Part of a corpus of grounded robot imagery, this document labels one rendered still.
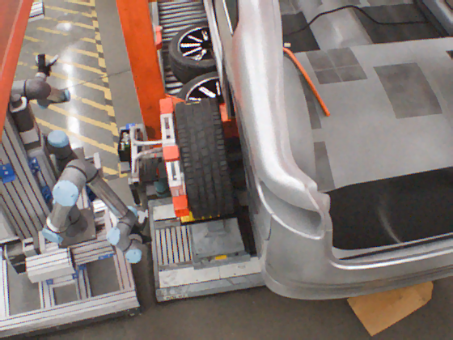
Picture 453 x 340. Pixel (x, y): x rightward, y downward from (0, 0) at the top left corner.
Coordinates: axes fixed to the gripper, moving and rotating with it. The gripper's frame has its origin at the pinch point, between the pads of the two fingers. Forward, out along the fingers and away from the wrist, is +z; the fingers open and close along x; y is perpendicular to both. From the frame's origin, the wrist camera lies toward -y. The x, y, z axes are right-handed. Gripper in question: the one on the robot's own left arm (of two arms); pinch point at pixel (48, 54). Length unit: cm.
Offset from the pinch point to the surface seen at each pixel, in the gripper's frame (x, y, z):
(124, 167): 49, 73, -29
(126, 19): 56, -39, -22
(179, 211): 88, 26, -102
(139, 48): 62, -19, -22
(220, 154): 108, 0, -85
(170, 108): 81, 4, -47
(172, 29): 71, 88, 158
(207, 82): 103, 62, 48
